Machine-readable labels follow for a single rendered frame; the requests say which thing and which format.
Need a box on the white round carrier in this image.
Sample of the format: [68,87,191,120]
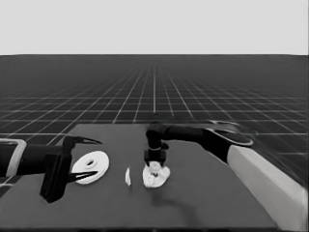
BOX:
[142,162,171,189]

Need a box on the large thick white disc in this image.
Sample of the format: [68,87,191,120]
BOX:
[70,150,110,186]

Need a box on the small white T-shaped piece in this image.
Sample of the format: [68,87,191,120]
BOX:
[125,166,132,188]

